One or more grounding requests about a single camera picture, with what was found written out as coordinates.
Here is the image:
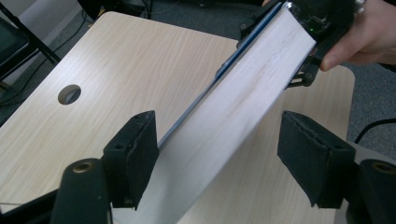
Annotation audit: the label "black folding chair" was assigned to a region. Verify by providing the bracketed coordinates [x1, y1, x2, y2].
[0, 2, 62, 91]

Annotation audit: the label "black floor cables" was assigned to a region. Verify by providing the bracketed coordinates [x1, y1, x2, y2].
[354, 117, 396, 145]

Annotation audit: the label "blue book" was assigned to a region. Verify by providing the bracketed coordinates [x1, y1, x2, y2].
[111, 1, 318, 224]

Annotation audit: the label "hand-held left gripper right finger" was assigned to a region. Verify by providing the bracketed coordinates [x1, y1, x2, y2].
[276, 110, 357, 210]

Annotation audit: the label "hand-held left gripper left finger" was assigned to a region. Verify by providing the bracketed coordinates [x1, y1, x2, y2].
[102, 110, 161, 211]

